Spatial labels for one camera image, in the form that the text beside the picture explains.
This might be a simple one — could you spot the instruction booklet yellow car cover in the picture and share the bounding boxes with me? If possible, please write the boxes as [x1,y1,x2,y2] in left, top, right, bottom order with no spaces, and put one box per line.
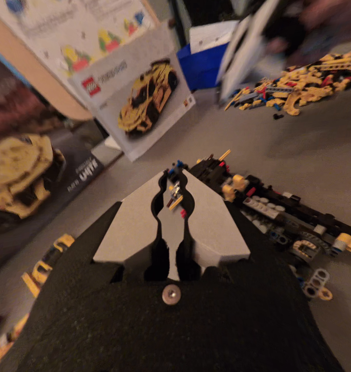
[67,21,197,162]

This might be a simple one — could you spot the yellow toy beam red pins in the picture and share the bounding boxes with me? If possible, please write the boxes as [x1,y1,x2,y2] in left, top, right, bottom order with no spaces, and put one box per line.
[0,302,30,370]

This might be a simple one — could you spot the white poster colourful bricks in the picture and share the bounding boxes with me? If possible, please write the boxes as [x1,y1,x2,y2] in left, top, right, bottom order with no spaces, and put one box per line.
[0,0,160,98]

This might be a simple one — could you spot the white printed leaflet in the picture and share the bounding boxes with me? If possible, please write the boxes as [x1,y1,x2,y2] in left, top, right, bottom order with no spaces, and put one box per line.
[189,20,240,55]

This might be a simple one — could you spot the black toy car chassis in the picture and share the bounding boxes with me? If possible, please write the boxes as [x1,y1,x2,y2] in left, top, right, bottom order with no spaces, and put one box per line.
[167,149,351,302]

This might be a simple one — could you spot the yellow toy car side panel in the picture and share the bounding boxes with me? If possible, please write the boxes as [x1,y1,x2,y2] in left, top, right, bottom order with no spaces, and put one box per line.
[21,233,76,299]

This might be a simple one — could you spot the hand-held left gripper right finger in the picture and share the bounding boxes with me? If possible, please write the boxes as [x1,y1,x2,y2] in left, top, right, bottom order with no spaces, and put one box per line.
[175,169,251,281]

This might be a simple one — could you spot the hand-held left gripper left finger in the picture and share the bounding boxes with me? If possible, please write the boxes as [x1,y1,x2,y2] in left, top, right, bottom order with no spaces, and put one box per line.
[93,171,170,281]

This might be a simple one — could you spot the pile of toy building pieces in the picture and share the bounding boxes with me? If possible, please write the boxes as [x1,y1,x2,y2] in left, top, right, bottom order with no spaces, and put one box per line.
[224,49,351,120]

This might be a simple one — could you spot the blue plastic bin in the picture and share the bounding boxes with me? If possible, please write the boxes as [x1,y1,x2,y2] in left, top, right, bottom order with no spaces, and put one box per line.
[176,42,232,92]

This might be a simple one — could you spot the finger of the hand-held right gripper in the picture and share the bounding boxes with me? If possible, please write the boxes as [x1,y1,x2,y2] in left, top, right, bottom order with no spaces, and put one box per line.
[217,16,252,85]
[221,0,281,101]

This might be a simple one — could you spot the dark toy set box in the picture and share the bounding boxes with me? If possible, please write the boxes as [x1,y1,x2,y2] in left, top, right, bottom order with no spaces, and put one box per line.
[0,52,124,276]

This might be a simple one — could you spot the grey desk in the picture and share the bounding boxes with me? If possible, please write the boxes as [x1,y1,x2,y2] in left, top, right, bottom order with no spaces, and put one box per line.
[0,41,351,372]

